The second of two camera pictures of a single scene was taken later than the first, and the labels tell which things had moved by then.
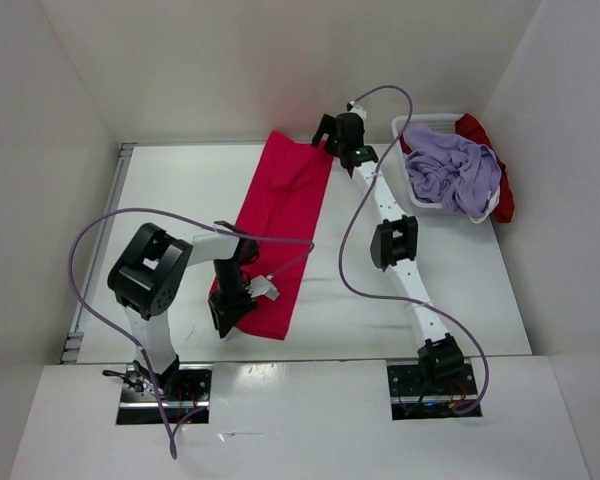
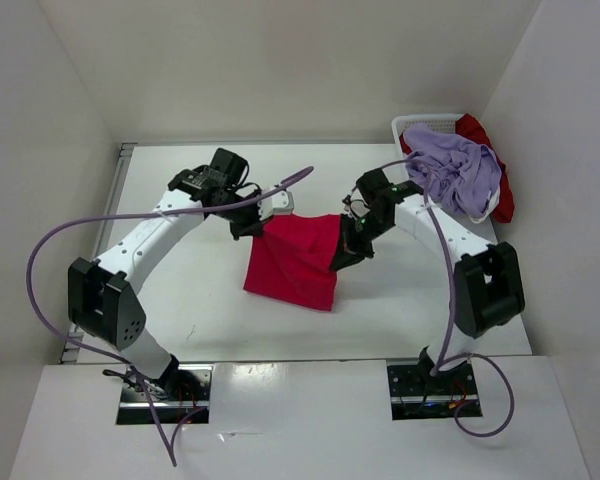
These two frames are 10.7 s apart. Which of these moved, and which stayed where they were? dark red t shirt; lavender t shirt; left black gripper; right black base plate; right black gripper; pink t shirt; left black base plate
Moved: right black gripper; left black gripper; pink t shirt
Stayed: dark red t shirt; right black base plate; left black base plate; lavender t shirt
